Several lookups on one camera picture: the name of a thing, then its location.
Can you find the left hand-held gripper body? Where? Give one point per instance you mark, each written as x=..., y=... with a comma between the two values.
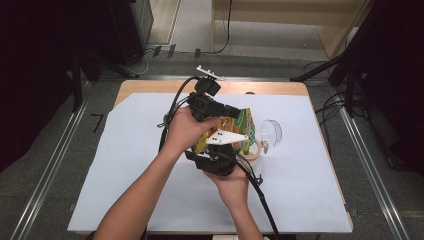
x=203, y=103

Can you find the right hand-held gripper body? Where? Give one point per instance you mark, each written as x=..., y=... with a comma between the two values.
x=220, y=163

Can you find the yellow green spout pouch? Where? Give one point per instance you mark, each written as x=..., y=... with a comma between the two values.
x=241, y=125

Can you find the person's right hand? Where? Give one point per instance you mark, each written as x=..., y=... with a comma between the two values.
x=233, y=188

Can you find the person's left hand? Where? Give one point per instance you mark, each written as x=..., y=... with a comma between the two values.
x=183, y=133

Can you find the small dark table fitting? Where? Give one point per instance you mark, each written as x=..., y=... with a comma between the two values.
x=250, y=93

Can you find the small black floor plug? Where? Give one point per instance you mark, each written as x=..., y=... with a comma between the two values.
x=156, y=50
x=171, y=50
x=197, y=53

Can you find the wooden table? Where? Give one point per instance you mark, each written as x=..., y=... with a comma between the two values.
x=150, y=87

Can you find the white table sheet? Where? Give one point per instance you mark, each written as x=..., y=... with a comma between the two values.
x=133, y=133

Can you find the white object at table edge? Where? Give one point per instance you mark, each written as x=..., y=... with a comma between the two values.
x=225, y=237

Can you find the light wooden shelf unit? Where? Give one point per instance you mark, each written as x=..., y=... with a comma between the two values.
x=266, y=16

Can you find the black cabinet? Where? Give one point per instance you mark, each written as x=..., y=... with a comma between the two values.
x=133, y=26

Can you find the black metal stand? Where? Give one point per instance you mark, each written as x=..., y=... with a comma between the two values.
x=77, y=83

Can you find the metal floor rail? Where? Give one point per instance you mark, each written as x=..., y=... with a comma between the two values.
x=373, y=173
x=50, y=173

